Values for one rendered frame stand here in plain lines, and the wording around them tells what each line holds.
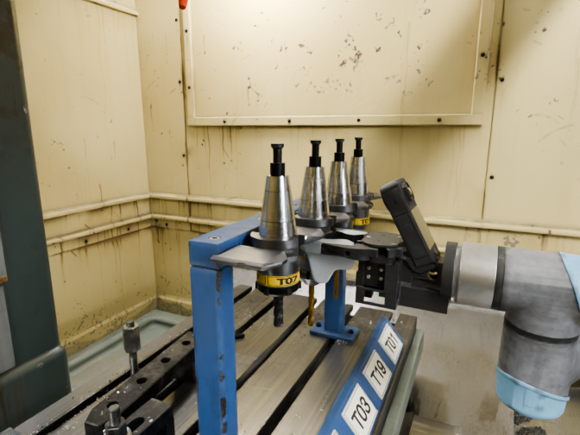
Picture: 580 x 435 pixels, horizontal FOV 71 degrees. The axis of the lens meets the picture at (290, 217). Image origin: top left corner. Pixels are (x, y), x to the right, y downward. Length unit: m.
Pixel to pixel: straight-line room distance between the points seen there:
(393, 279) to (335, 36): 0.89
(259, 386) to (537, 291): 0.48
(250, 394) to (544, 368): 0.45
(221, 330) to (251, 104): 1.00
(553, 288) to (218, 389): 0.38
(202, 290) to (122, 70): 1.24
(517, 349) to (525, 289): 0.08
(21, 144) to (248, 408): 0.65
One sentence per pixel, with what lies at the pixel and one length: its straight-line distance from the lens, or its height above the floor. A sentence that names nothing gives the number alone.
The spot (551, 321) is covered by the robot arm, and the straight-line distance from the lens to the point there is 0.53.
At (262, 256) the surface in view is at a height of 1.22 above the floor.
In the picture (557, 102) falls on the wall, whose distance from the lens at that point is 1.21.
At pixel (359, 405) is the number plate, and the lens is 0.67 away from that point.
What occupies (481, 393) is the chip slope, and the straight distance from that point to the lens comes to 1.12.
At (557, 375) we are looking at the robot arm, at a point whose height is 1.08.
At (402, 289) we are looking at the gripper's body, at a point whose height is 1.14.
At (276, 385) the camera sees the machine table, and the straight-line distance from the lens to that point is 0.78.
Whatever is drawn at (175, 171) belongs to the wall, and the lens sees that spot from 1.58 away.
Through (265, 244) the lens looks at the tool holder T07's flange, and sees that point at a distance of 0.45.
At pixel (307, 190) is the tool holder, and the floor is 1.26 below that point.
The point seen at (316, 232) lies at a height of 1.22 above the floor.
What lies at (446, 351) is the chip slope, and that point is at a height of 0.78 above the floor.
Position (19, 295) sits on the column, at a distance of 0.98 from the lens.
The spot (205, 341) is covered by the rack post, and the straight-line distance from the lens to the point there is 0.49.
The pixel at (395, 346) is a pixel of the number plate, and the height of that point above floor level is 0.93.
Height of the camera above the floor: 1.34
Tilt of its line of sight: 12 degrees down
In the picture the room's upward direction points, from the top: straight up
